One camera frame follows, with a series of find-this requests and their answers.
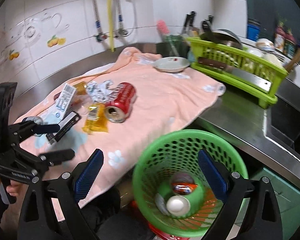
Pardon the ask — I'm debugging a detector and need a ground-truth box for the black white box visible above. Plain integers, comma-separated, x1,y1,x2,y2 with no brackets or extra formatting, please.
46,111,81,145

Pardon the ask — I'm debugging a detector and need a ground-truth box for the blue white milk carton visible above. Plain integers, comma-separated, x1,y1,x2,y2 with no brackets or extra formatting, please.
45,83,76,124

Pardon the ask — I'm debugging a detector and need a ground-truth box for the yellow plastic wrapper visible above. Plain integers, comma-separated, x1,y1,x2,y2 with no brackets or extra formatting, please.
82,103,108,133

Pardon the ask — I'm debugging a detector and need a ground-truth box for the red gold drink can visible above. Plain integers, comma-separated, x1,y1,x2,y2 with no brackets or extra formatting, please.
53,81,88,106

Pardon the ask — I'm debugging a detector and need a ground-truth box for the silver wrapper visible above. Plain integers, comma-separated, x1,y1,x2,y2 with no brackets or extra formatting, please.
85,80,114,103

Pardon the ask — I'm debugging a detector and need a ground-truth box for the white paper cup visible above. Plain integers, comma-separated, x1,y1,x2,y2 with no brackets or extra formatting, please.
154,193,191,217

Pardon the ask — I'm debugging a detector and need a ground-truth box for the orange red snack bag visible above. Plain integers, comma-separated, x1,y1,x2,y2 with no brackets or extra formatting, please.
170,172,198,196

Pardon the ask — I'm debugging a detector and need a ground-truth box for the red cola can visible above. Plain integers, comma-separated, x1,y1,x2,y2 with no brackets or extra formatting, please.
105,82,137,123

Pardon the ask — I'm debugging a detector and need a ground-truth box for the green perforated trash basket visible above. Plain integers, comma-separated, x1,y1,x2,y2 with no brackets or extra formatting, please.
133,129,248,237

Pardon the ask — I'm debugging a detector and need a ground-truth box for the person's left hand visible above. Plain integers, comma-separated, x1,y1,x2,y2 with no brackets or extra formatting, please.
0,168,23,197

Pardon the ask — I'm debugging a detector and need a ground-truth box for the peach pink towel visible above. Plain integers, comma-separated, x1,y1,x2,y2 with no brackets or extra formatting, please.
21,47,225,207

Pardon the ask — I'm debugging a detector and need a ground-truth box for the metal braided water pipe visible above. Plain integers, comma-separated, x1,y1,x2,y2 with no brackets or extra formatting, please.
92,0,108,43

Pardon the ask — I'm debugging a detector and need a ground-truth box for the green dish rack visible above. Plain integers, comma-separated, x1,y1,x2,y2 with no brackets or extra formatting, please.
187,37,288,109

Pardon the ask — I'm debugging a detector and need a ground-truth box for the white ceramic plate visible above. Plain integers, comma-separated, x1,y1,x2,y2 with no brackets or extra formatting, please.
153,56,190,73

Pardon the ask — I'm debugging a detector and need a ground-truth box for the dark green utensil holder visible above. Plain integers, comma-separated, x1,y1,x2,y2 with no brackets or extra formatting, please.
164,35,189,58

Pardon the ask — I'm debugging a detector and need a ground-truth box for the pink bottle brush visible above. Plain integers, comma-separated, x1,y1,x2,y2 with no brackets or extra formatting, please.
157,20,179,57

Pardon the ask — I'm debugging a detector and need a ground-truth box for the black wok pan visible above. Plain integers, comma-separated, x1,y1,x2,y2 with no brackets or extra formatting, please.
200,20,243,50

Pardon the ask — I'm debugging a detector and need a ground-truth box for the cleaver with wooden handle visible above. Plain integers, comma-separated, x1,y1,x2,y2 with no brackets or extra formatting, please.
198,57,271,93

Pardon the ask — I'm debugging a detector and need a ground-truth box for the yellow gas hose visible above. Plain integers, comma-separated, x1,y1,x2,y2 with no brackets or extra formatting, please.
107,0,116,53

